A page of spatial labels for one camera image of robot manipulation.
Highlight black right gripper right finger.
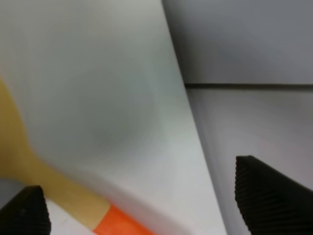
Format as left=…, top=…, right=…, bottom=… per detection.
left=235, top=156, right=313, bottom=235

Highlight beige spatula with orange handle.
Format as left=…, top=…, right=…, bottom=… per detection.
left=0, top=83, right=152, bottom=235

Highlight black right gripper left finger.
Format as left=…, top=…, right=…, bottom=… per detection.
left=0, top=186, right=51, bottom=235

